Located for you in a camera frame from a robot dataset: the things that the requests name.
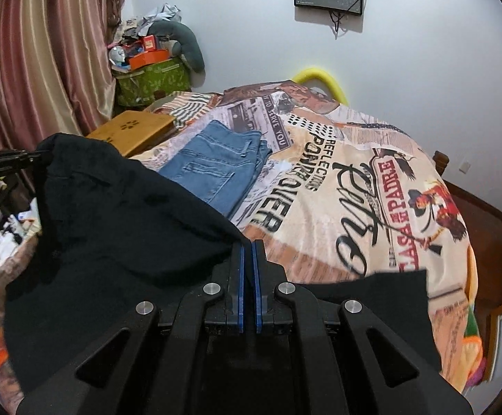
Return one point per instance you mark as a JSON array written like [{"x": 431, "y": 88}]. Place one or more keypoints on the folded blue jeans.
[{"x": 219, "y": 166}]

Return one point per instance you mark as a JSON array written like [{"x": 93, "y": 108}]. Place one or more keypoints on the yellow foam headboard tube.
[{"x": 317, "y": 74}]

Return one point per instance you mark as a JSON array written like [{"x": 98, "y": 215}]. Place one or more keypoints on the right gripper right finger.
[{"x": 270, "y": 313}]

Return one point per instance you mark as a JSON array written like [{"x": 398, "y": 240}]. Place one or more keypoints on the black pants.
[{"x": 114, "y": 234}]

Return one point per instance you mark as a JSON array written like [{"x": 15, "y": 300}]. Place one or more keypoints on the green fabric storage bin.
[{"x": 138, "y": 88}]

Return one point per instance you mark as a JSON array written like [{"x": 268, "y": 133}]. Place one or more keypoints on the striped pink curtain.
[{"x": 55, "y": 75}]

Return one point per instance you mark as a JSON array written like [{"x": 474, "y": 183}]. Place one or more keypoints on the wooden bed post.
[{"x": 441, "y": 161}]

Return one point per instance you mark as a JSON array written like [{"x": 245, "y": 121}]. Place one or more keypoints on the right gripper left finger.
[{"x": 225, "y": 291}]

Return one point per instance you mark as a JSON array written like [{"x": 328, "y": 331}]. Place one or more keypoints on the orange box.
[{"x": 148, "y": 58}]

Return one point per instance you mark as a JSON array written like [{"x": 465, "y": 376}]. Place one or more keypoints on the printed newspaper bed blanket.
[{"x": 342, "y": 196}]

